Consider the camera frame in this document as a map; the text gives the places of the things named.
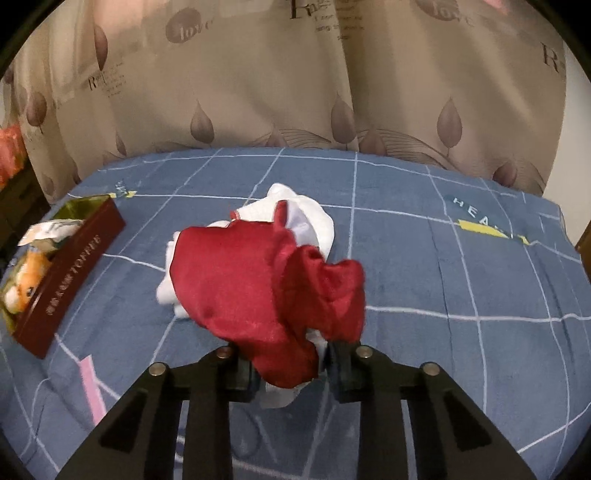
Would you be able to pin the white packet with green print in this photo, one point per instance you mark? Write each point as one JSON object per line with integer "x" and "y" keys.
{"x": 51, "y": 229}

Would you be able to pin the red and gold tin box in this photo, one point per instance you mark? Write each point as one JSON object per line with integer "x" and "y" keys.
{"x": 69, "y": 277}

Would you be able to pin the red plastic bag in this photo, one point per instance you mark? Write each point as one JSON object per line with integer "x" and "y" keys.
{"x": 9, "y": 152}

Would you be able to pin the orange plush toy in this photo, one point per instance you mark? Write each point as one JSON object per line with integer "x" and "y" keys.
{"x": 27, "y": 281}

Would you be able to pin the beige leaf print curtain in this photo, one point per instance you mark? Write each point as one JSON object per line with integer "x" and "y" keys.
{"x": 231, "y": 92}

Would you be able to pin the blue checked blanket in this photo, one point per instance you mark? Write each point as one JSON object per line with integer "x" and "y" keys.
{"x": 438, "y": 286}

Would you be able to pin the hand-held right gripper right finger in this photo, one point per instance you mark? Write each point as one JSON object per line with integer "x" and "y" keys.
{"x": 341, "y": 374}

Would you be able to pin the red and white satin cloth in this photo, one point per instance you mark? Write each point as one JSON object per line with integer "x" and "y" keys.
{"x": 240, "y": 286}

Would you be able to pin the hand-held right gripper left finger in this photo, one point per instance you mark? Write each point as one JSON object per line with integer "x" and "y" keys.
{"x": 244, "y": 378}

